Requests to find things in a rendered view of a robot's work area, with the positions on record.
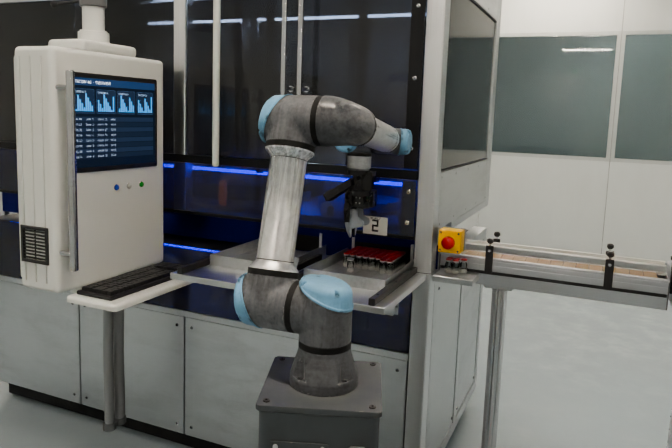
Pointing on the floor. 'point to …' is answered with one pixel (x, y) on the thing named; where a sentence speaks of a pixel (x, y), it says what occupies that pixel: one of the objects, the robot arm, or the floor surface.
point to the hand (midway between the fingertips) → (350, 232)
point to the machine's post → (428, 189)
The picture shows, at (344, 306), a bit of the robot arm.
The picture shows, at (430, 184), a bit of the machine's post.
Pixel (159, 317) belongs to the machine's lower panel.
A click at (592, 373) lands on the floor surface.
